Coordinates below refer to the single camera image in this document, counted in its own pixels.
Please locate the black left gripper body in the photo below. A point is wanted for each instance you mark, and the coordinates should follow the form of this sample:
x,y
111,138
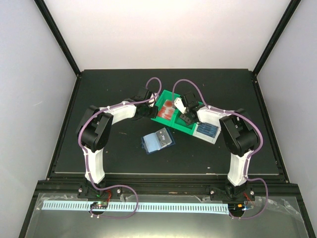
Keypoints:
x,y
148,113

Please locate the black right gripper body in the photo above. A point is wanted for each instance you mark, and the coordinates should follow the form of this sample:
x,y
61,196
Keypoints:
x,y
185,118

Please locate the black card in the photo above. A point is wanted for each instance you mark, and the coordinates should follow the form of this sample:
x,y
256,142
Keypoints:
x,y
163,137

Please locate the blue leather card holder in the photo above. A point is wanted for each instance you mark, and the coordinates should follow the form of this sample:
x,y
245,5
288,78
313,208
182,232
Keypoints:
x,y
150,142

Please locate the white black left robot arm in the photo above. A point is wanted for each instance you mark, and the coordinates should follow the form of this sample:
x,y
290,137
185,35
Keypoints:
x,y
94,129

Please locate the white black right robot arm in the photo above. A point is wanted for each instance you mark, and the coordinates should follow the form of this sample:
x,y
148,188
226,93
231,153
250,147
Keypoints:
x,y
241,136

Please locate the red white card stack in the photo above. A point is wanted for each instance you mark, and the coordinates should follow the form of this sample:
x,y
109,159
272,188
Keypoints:
x,y
167,110

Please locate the blue card stack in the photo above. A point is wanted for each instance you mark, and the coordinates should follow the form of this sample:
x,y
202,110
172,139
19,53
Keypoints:
x,y
209,130

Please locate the green plastic bin middle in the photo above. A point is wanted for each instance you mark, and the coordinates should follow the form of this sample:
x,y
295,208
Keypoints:
x,y
180,124

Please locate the green plastic bin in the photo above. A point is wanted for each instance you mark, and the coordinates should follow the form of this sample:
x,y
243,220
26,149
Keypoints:
x,y
165,95
180,124

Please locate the green plastic bin left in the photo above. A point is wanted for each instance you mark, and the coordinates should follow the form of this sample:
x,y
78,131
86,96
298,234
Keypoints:
x,y
165,95

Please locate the clear plastic bin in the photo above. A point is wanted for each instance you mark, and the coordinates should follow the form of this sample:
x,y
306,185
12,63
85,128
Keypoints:
x,y
206,138

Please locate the small circuit board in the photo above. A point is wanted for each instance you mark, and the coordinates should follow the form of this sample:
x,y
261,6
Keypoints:
x,y
99,205

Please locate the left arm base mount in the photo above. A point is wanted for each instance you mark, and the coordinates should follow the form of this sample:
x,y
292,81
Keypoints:
x,y
99,192

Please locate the white slotted cable duct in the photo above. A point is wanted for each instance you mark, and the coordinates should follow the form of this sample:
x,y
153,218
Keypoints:
x,y
150,207

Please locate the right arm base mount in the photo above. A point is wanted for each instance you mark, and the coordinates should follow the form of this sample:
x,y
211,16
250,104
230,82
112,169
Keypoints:
x,y
228,192

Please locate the black aluminium frame rail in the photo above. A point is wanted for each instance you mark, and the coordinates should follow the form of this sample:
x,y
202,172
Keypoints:
x,y
142,184

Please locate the left frame post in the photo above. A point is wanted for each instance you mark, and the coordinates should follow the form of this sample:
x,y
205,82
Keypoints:
x,y
41,5

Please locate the frame post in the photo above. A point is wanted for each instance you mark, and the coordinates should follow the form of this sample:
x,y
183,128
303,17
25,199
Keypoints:
x,y
41,5
283,22

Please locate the right frame post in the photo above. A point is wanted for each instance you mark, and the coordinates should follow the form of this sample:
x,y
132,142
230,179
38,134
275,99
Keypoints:
x,y
283,22

